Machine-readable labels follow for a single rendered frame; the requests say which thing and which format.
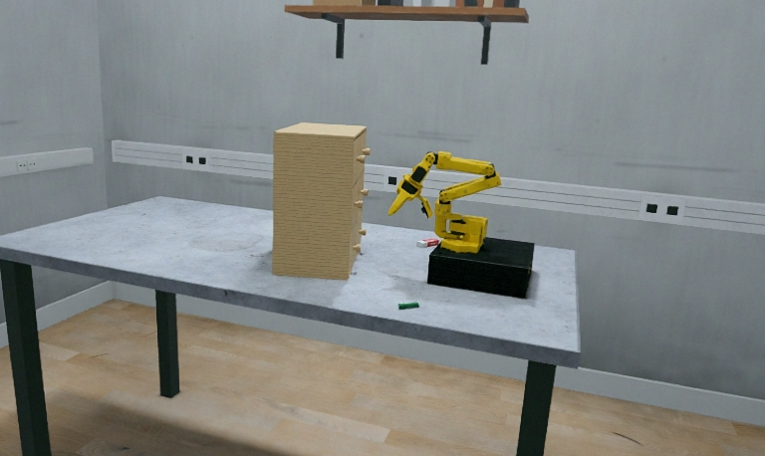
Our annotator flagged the tan wooden chest of drawers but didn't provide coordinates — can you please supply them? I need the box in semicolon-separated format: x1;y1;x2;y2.
272;122;367;280

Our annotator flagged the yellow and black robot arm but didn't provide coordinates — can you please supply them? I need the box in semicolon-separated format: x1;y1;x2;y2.
409;151;501;253

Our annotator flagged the red and white eraser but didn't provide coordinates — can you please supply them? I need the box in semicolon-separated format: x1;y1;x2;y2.
416;238;439;248

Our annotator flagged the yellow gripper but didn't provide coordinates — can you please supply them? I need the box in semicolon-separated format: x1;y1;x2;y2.
388;174;433;218

